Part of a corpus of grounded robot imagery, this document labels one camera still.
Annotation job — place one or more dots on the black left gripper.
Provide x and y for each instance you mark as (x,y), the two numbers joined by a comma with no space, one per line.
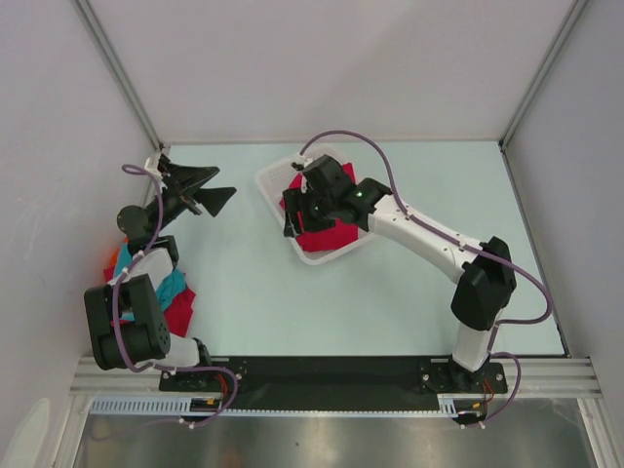
(185,179)

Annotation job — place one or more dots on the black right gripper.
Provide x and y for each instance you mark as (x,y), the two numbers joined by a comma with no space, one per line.
(296,201)

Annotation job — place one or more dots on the crimson red t shirt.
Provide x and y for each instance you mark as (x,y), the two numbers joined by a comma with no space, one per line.
(340,236)

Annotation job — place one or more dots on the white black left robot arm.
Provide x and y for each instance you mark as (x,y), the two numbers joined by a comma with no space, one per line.
(126,318)

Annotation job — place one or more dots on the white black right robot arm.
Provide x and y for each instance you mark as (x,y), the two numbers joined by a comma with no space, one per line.
(480,271)

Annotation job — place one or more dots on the orange folded t shirt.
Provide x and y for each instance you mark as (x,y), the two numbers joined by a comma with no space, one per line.
(112,261)

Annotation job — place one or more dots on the teal folded t shirt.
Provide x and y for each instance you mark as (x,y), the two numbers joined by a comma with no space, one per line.
(168,287)

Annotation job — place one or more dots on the red folded t shirt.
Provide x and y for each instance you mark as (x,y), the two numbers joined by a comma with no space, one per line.
(176,310)

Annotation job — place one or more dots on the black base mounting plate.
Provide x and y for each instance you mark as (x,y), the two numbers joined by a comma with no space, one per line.
(374,383)

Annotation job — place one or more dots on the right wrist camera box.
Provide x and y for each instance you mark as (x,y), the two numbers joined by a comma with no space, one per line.
(300,162)

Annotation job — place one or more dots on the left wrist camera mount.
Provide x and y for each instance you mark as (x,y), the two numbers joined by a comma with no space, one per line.
(157,165)

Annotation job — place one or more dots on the white slotted cable duct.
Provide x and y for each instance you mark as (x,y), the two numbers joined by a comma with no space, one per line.
(191,407)

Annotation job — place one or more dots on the aluminium frame rail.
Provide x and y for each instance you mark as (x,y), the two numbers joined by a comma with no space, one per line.
(549,378)

